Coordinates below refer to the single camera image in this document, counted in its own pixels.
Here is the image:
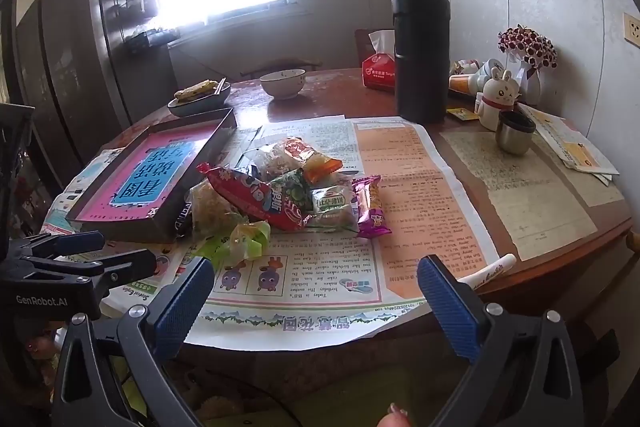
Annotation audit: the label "colourful newspaper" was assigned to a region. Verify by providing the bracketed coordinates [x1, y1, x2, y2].
[42, 147, 173, 323]

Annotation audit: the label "white marker pen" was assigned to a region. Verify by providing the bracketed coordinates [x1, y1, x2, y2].
[457, 253, 517, 292]

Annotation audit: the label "newspaper with orange panel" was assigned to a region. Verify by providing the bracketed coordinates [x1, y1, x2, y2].
[185, 117, 501, 353]

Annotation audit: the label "orange white cup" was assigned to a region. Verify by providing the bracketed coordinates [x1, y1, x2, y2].
[448, 73, 488, 95]

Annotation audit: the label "red tissue pack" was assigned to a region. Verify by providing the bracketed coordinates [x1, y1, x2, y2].
[361, 29, 398, 94]

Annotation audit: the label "brown chocolate bar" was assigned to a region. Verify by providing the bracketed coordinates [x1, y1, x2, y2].
[172, 201, 194, 239]

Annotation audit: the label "dark refrigerator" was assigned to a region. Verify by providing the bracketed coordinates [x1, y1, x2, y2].
[15, 0, 173, 168]

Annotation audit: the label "dark blue bowl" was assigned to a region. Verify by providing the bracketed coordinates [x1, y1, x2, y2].
[167, 82, 232, 118]

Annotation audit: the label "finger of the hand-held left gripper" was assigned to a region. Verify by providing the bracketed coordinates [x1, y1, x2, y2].
[22, 248, 158, 297]
[7, 231, 106, 265]

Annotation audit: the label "person's right hand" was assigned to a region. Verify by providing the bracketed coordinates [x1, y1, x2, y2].
[375, 402, 416, 427]

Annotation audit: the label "brown wooden chair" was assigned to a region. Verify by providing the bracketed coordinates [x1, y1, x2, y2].
[354, 28, 398, 65]

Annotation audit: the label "vase of artificial flowers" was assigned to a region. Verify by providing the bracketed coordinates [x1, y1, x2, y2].
[497, 23, 559, 106]

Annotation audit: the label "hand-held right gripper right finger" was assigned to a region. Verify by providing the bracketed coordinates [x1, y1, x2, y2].
[416, 254, 587, 427]

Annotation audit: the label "steel thermos cup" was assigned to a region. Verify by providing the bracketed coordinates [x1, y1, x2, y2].
[495, 110, 537, 156]

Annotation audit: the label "purple snack packet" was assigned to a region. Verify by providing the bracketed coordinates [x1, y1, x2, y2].
[351, 175, 393, 240]

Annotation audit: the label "white yellow leaflets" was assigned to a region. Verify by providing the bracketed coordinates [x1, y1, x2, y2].
[517, 103, 621, 186]

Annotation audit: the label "yellow green clothing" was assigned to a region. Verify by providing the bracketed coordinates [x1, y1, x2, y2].
[105, 352, 441, 427]

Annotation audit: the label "long red snack packet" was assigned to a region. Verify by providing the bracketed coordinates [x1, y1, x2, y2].
[196, 163, 313, 233]

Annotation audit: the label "white bowl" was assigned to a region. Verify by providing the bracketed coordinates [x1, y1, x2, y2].
[259, 69, 307, 100]

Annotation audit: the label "white rabbit figurine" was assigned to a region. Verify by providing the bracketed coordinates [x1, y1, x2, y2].
[474, 66, 521, 131]

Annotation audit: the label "pink cardboard tray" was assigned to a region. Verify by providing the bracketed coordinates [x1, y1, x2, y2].
[65, 108, 238, 244]

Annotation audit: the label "black thermos flask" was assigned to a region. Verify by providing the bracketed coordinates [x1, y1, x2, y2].
[391, 0, 452, 124]

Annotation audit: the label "clear yellow-green pastry packet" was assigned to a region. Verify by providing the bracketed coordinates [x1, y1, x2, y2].
[190, 179, 273, 268]

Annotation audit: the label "white mug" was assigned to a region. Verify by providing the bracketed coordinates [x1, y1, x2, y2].
[475, 58, 506, 80]

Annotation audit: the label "beige paper sheet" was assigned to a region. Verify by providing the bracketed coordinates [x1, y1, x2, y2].
[440, 129, 598, 263]

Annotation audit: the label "clear red pastry packet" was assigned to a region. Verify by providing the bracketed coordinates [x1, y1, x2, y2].
[250, 136, 321, 180]

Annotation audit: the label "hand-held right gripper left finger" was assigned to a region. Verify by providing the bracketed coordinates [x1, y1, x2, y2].
[50, 256, 217, 427]

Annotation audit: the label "stack of pancakes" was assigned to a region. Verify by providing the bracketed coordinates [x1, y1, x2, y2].
[174, 79, 218, 102]

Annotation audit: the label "wall socket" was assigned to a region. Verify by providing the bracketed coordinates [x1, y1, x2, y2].
[622, 12, 640, 44]

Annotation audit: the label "green label pastry packet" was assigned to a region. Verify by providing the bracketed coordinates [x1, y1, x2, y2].
[310, 184, 361, 233]

